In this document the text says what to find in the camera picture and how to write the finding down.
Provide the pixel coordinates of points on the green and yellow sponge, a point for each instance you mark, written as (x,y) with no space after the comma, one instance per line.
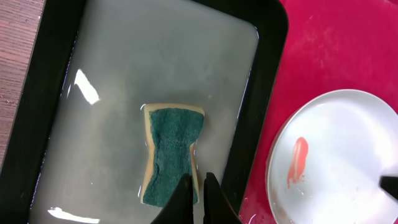
(172,130)

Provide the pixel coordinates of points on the black water tray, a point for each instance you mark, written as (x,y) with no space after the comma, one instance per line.
(78,144)

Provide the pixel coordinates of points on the red plastic tray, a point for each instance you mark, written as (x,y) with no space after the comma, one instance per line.
(330,45)

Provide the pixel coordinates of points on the white plate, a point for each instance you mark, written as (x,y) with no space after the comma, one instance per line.
(327,160)

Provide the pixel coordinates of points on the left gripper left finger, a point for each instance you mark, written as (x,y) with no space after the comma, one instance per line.
(179,208)

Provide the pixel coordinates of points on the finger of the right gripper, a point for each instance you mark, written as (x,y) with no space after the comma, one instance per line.
(389,184)

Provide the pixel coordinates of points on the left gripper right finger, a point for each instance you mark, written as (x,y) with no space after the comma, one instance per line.
(216,206)

